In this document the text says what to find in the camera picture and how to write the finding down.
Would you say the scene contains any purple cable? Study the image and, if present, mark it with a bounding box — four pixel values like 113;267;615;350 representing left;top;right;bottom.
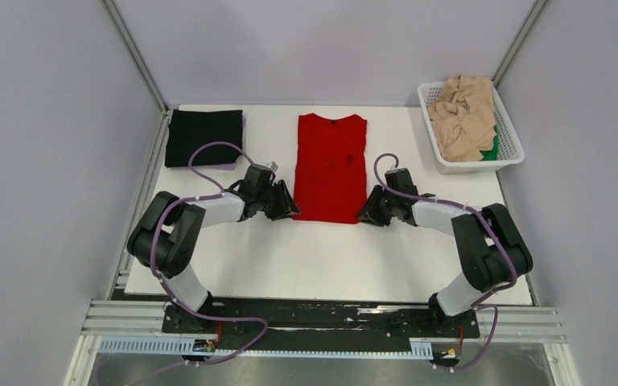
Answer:
90;142;270;386
373;153;519;372

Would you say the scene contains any folded black t shirt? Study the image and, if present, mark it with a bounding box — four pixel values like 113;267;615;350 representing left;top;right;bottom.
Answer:
164;109;244;168

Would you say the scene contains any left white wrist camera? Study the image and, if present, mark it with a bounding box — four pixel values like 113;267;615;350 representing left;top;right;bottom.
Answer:
266;162;278;173

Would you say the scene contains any white plastic basket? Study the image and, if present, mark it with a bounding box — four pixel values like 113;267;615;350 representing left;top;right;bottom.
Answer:
417;81;525;175

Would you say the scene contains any frame post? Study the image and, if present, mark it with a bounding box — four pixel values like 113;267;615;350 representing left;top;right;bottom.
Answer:
492;0;550;88
100;0;169;113

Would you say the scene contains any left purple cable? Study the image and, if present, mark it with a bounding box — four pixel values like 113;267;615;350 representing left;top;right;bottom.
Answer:
90;142;270;386

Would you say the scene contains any green t shirt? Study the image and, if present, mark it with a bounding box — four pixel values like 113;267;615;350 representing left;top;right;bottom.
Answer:
478;125;501;161

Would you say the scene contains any right frame post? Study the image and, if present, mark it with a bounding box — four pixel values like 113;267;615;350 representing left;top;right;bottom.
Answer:
492;0;550;88

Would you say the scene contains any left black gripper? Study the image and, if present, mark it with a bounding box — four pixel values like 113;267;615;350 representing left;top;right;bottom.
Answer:
257;180;302;222

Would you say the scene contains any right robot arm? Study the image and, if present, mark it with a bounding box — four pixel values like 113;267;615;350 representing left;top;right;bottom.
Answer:
356;168;534;336

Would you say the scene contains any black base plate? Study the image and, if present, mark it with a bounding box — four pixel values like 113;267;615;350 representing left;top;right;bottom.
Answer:
162;298;480;352

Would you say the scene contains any beige t shirt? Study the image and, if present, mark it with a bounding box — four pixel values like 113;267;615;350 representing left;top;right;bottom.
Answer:
427;75;496;162

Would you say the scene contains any red t shirt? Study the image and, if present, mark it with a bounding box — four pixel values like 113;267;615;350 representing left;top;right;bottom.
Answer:
292;113;368;224

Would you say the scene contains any left frame post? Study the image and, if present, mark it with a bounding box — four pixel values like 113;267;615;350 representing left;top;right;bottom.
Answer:
100;0;169;113

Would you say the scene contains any aluminium frame rail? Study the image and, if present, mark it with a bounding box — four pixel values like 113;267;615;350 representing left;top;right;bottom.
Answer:
64;297;580;385

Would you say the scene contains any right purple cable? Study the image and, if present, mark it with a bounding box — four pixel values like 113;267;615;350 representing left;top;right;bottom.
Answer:
373;153;519;372

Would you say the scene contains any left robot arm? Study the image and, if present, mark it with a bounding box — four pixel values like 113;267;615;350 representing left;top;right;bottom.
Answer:
126;164;301;332

